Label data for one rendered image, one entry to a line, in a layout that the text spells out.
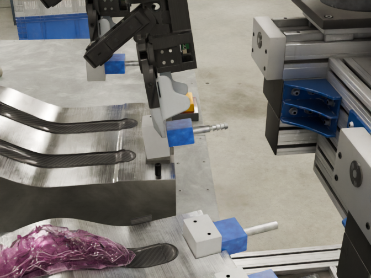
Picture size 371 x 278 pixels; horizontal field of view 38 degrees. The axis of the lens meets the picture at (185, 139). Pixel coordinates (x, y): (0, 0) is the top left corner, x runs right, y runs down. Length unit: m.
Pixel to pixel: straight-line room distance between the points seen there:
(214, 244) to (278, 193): 1.61
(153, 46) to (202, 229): 0.26
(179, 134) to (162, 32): 0.15
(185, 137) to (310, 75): 0.38
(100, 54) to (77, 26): 3.20
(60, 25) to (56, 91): 2.68
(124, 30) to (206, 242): 0.31
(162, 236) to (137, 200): 0.09
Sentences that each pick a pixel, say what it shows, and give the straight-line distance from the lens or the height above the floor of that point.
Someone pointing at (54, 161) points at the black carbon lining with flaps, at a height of 0.88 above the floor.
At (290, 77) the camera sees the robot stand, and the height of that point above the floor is 0.91.
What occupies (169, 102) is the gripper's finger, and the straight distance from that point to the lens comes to 0.77.
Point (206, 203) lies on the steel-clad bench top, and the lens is 0.89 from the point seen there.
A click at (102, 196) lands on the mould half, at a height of 0.86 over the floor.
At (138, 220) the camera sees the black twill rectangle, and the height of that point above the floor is 0.86.
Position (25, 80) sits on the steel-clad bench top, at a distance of 1.39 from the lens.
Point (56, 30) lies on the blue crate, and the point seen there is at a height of 0.11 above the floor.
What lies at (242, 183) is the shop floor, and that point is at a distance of 2.35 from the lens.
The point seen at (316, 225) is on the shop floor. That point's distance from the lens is 2.17.
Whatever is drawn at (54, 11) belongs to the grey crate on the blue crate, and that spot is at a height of 0.24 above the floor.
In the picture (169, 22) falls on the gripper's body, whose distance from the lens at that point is 0.77.
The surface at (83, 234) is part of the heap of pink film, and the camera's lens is 0.68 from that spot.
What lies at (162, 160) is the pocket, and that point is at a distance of 0.88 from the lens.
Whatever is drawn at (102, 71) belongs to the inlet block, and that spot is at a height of 0.92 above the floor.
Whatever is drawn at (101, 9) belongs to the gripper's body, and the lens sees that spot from 1.04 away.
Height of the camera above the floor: 1.34
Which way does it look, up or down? 30 degrees down
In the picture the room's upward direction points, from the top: straight up
